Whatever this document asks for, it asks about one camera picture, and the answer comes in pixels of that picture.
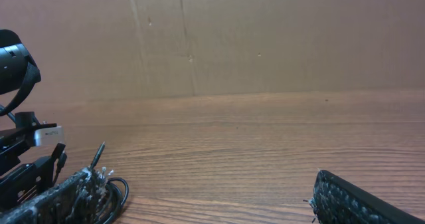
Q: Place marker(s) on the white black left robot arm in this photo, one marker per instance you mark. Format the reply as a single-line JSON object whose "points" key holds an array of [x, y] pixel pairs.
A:
{"points": [[20, 73]]}

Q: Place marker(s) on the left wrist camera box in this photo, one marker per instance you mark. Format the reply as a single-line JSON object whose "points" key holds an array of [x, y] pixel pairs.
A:
{"points": [[49, 136]]}

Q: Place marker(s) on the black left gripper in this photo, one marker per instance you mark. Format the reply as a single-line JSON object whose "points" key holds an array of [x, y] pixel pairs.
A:
{"points": [[27, 180]]}

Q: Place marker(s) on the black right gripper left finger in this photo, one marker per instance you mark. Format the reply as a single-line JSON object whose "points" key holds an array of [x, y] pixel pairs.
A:
{"points": [[83, 198]]}

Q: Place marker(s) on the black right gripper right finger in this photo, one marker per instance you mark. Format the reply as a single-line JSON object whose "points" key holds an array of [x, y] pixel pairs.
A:
{"points": [[336, 200]]}

